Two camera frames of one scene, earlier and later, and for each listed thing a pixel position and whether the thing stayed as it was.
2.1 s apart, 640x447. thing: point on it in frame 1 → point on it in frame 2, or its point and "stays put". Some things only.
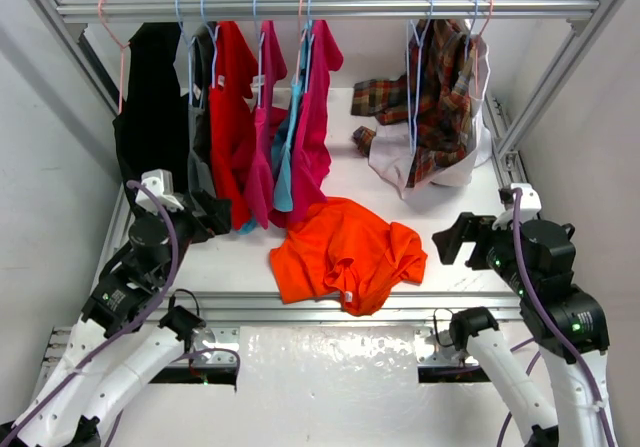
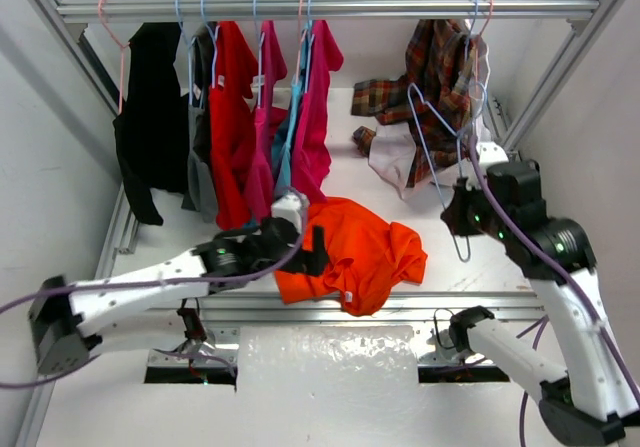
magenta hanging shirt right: [314, 154] stays put
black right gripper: [468, 229] → [455, 218]
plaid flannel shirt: [433, 98] stays put
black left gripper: [211, 212] → [298, 249]
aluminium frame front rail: [273, 308] stays put
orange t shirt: [342, 249] stays put
